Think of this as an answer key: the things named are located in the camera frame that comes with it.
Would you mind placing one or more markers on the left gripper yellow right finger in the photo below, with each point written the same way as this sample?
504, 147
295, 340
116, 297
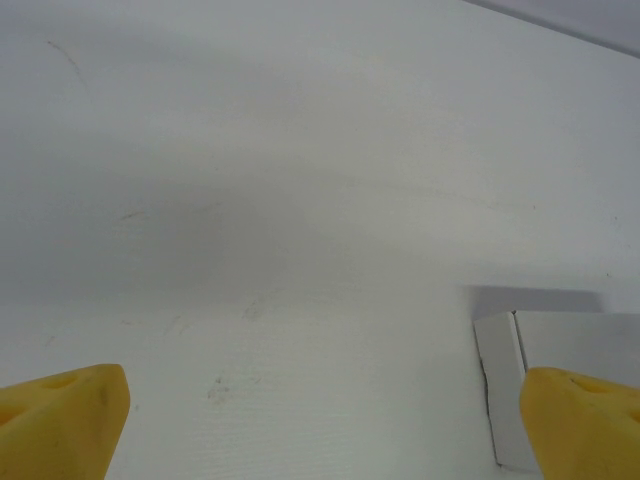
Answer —
585, 430

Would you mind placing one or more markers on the white paper box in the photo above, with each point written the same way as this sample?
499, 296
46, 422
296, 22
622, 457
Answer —
500, 390

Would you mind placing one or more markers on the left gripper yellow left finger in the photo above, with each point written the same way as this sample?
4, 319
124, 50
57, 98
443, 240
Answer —
60, 425

